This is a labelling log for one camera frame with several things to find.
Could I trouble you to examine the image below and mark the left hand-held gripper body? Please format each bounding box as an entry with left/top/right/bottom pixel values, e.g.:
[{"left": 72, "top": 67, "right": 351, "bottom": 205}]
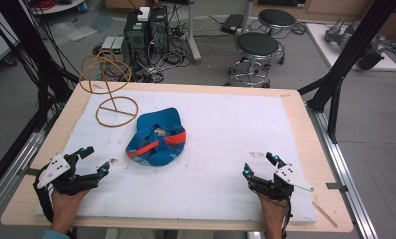
[{"left": 36, "top": 152, "right": 99, "bottom": 197}]

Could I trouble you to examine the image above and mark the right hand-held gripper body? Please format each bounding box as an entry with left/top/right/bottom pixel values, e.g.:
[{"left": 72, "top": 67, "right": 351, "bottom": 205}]
[{"left": 249, "top": 163, "right": 315, "bottom": 201}]

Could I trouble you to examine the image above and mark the person's left hand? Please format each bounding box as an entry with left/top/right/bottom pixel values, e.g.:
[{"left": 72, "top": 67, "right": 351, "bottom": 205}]
[{"left": 50, "top": 188, "right": 90, "bottom": 233}]

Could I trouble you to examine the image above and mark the person's right hand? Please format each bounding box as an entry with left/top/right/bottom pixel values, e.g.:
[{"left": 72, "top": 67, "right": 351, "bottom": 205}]
[{"left": 257, "top": 194, "right": 288, "bottom": 230}]

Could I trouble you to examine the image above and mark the black table clip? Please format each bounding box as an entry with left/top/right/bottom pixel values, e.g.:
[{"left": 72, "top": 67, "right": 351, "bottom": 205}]
[
  {"left": 325, "top": 181, "right": 349, "bottom": 194},
  {"left": 18, "top": 166, "right": 42, "bottom": 177}
]

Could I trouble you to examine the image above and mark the white foam mat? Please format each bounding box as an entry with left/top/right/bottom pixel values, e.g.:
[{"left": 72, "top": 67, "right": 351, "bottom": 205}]
[{"left": 34, "top": 90, "right": 318, "bottom": 224}]

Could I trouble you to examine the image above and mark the thin wooden stick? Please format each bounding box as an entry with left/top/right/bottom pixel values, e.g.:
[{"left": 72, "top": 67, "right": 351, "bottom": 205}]
[{"left": 312, "top": 200, "right": 339, "bottom": 229}]

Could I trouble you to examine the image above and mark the blue and orange cap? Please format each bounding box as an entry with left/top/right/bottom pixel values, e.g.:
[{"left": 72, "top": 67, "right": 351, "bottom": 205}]
[{"left": 125, "top": 107, "right": 188, "bottom": 168}]

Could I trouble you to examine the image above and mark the small white power unit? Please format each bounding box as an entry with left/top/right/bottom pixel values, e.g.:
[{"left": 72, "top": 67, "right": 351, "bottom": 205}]
[{"left": 100, "top": 35, "right": 126, "bottom": 58}]

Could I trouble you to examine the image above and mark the black round stool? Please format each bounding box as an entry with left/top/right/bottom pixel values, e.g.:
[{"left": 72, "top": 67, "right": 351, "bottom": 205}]
[
  {"left": 223, "top": 31, "right": 286, "bottom": 90},
  {"left": 257, "top": 8, "right": 297, "bottom": 38}
]

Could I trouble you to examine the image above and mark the black computer tower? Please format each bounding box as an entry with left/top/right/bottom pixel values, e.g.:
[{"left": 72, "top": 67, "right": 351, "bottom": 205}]
[
  {"left": 123, "top": 12, "right": 151, "bottom": 67},
  {"left": 148, "top": 5, "right": 170, "bottom": 56}
]

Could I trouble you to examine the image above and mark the white floor platform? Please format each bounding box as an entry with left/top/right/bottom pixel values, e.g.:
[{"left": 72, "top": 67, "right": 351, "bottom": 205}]
[{"left": 305, "top": 22, "right": 396, "bottom": 73}]

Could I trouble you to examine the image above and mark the grey robot part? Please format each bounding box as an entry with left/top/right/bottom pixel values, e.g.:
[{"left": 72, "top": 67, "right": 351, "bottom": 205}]
[{"left": 324, "top": 17, "right": 387, "bottom": 72}]

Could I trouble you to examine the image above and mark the flat black box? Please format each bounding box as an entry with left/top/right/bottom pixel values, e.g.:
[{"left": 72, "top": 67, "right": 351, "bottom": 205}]
[{"left": 219, "top": 13, "right": 244, "bottom": 35}]

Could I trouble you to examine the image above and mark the grey metal table leg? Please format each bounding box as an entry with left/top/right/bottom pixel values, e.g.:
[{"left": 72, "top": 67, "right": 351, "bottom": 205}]
[{"left": 185, "top": 0, "right": 203, "bottom": 65}]

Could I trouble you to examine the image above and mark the round white table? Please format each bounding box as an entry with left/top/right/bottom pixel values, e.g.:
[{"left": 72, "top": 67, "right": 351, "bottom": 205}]
[{"left": 29, "top": 0, "right": 87, "bottom": 16}]

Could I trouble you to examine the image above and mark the white box device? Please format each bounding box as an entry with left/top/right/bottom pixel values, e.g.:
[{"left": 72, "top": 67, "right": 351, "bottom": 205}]
[{"left": 137, "top": 6, "right": 151, "bottom": 22}]

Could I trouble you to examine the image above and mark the aluminium rail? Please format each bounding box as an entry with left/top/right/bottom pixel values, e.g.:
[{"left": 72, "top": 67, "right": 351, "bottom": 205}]
[
  {"left": 305, "top": 102, "right": 380, "bottom": 239},
  {"left": 0, "top": 127, "right": 47, "bottom": 218}
]

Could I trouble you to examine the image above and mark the tan wire hat stand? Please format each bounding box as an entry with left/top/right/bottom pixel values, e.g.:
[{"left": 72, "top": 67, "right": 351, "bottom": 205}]
[{"left": 78, "top": 49, "right": 140, "bottom": 129}]

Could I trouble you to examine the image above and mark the tangle of floor cables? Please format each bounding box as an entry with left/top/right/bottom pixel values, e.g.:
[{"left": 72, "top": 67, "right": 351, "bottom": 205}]
[{"left": 129, "top": 19, "right": 195, "bottom": 84}]

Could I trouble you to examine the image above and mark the black frame post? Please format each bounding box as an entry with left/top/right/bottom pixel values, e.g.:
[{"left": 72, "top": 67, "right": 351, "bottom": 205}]
[
  {"left": 297, "top": 0, "right": 396, "bottom": 145},
  {"left": 0, "top": 0, "right": 81, "bottom": 133}
]

